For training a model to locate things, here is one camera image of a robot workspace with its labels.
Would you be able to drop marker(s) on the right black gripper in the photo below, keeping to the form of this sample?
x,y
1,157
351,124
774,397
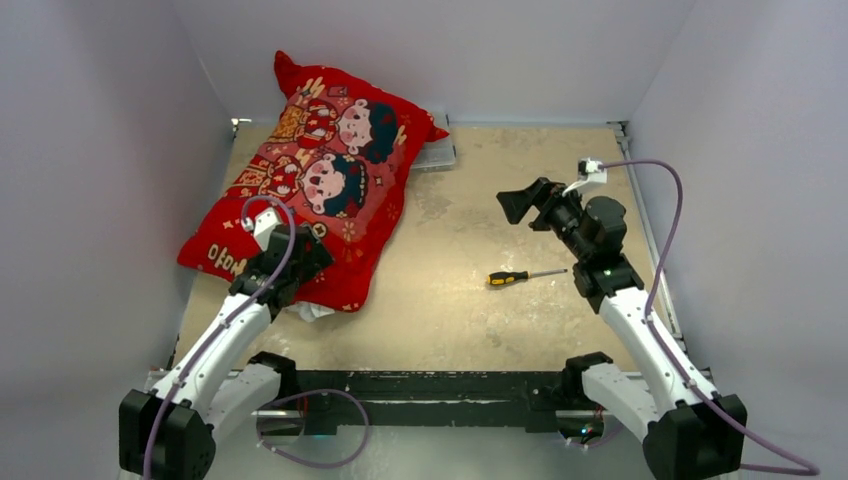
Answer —
x,y
542,206

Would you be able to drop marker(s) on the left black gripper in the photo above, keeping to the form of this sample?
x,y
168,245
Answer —
x,y
316,259

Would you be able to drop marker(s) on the white pillow insert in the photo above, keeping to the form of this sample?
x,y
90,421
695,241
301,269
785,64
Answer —
x,y
311,312

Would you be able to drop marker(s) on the red printed pillowcase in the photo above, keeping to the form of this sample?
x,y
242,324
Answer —
x,y
339,157

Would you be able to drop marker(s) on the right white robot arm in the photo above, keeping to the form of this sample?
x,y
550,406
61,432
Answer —
x,y
687,429

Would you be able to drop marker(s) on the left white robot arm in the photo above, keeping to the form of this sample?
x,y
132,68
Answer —
x,y
172,430

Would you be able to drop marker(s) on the yellow black screwdriver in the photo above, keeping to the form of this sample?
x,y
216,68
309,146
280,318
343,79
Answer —
x,y
504,278

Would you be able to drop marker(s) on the clear plastic organizer box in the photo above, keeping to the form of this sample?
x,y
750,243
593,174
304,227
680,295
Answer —
x,y
438,155

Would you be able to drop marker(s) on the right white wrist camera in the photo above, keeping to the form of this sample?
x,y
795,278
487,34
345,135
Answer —
x,y
591,174

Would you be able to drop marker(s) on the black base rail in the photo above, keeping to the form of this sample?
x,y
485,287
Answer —
x,y
535,401

